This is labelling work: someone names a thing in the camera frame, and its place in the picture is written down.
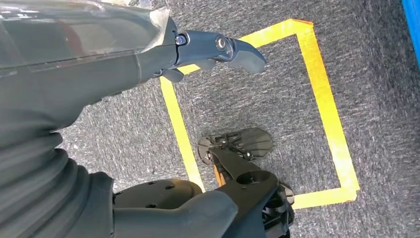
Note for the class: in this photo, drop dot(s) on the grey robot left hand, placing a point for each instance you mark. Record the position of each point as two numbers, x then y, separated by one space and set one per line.
82 49

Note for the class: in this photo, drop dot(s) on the yellow floor tape square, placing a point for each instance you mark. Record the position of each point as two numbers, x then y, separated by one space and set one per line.
328 115

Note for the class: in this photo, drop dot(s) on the blue metal shelf rack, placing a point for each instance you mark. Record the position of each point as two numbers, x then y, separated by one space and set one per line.
412 26

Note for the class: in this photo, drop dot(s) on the black robot foot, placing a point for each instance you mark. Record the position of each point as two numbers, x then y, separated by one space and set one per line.
256 141

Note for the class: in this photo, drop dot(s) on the black robot leg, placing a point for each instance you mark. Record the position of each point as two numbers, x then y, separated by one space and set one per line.
229 164

